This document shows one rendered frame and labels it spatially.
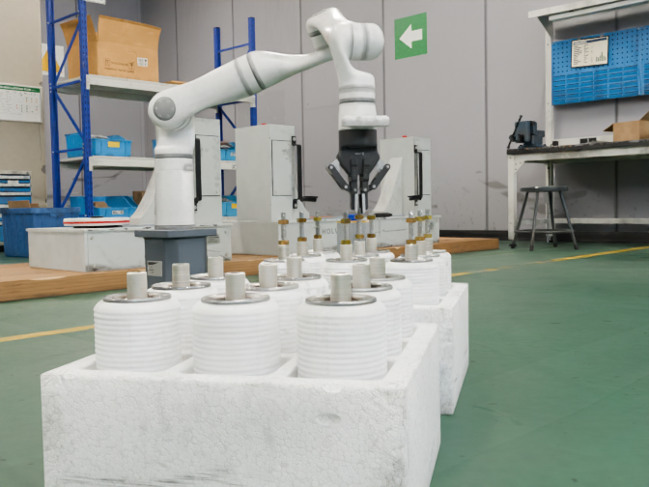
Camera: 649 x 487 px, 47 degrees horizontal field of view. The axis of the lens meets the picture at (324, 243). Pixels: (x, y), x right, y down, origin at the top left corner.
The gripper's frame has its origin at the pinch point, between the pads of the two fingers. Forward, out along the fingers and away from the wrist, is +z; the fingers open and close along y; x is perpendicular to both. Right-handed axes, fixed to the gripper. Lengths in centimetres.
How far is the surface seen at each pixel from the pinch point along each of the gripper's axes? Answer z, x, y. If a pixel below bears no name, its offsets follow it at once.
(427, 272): 11.9, 20.5, -6.7
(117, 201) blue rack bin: -4, -541, 85
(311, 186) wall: -18, -688, -118
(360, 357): 15, 69, 18
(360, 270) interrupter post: 8, 55, 14
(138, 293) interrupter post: 9, 56, 40
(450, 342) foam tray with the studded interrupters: 23.2, 26.1, -8.6
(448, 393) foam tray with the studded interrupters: 31.7, 26.0, -8.2
